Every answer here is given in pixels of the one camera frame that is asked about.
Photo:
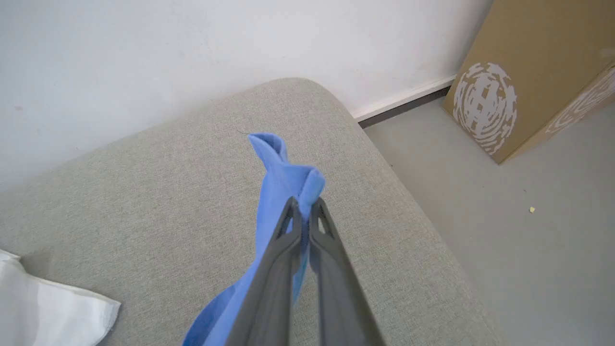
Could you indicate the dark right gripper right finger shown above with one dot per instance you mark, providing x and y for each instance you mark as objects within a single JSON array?
[{"x": 341, "y": 298}]

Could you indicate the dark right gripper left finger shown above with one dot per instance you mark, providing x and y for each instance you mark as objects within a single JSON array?
[{"x": 274, "y": 288}]

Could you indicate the blue and white garment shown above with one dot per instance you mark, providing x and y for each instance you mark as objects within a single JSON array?
[{"x": 278, "y": 192}]

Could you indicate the brown printed cardboard box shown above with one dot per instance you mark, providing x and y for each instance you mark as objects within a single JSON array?
[{"x": 552, "y": 48}]

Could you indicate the white wall baseboard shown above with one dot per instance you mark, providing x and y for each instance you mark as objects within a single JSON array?
[{"x": 403, "y": 98}]

